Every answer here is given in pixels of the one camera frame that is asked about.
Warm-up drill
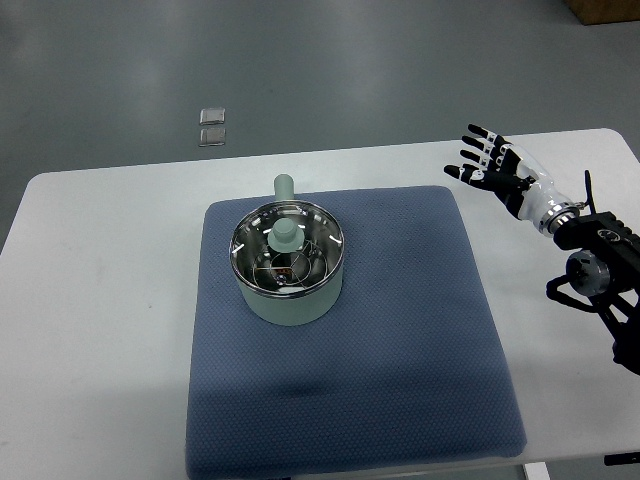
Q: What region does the green pot with steel interior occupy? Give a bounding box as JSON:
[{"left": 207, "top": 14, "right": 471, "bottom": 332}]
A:
[{"left": 236, "top": 174, "right": 343, "bottom": 327}]

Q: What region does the upper metal floor plate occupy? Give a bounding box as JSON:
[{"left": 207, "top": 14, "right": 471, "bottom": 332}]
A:
[{"left": 199, "top": 107, "right": 226, "bottom": 125}]

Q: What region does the glass lid with green knob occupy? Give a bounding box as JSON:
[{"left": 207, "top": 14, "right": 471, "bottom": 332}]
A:
[{"left": 229, "top": 200, "right": 345, "bottom": 299}]

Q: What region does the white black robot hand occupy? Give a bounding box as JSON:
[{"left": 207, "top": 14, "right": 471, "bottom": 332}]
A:
[{"left": 444, "top": 124, "right": 580, "bottom": 237}]

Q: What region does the blue quilted mat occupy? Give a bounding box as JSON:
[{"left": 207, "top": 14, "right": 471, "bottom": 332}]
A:
[{"left": 186, "top": 186, "right": 526, "bottom": 479}]

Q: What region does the wire steaming rack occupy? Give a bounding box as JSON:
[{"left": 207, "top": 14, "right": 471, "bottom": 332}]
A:
[{"left": 250, "top": 241, "right": 329, "bottom": 292}]

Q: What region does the brown cardboard box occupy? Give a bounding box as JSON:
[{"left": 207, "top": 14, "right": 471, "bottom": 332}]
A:
[{"left": 564, "top": 0, "right": 639, "bottom": 26}]

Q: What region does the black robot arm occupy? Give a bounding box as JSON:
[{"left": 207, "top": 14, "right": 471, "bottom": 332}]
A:
[{"left": 546, "top": 171, "right": 639, "bottom": 374}]

